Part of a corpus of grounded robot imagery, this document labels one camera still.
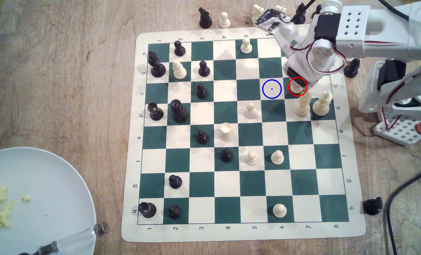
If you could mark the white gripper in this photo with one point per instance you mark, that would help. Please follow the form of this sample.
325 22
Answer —
297 81

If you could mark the white pawn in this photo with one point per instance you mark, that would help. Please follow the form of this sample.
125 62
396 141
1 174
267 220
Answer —
277 158
252 158
246 46
297 90
279 211
249 111
224 21

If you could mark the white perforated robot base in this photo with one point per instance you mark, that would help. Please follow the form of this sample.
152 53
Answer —
405 133

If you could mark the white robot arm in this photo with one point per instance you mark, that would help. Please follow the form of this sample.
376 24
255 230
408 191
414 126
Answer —
373 35

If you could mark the green white chess mat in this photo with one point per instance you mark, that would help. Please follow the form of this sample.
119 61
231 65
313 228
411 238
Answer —
253 226

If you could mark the white queen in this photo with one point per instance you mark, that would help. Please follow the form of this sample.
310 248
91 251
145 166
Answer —
301 107

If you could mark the white king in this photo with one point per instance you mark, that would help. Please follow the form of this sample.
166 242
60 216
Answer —
321 105

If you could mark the black bishop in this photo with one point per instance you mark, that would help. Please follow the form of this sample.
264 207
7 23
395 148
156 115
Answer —
351 70
300 18

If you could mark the black pawn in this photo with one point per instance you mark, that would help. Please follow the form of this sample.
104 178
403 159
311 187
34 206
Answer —
204 69
175 182
202 137
174 211
202 92
226 155
179 49
314 16

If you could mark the white knight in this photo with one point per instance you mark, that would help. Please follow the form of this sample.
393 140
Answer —
256 7
281 8

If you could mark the white rook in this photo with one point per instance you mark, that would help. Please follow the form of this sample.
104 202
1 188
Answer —
226 133

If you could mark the black knight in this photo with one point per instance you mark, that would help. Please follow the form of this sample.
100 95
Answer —
205 19
372 206

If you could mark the white bishop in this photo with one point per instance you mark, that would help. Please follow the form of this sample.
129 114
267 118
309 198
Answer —
179 70

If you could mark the black queen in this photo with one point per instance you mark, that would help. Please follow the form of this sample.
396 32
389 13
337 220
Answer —
179 112

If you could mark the black king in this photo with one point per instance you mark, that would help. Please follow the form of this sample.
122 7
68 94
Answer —
157 68

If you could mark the black rook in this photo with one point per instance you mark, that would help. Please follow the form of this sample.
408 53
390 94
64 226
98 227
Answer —
147 210
155 112

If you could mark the pale blue plate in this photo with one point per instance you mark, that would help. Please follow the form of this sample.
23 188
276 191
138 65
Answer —
51 191

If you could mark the camera board on white mount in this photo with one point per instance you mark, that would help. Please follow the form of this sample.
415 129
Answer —
267 16

